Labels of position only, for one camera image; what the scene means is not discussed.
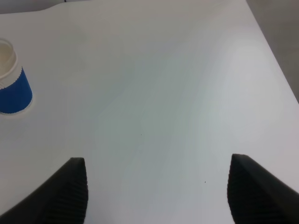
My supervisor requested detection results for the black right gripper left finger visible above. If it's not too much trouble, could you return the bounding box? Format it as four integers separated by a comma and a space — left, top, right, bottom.
0, 157, 88, 224

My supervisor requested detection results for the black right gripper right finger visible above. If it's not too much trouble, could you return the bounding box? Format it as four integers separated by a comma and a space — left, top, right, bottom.
227, 154, 299, 224

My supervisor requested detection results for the blue sleeved white cup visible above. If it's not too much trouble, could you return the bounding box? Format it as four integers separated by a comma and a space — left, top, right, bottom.
0, 38, 33, 114

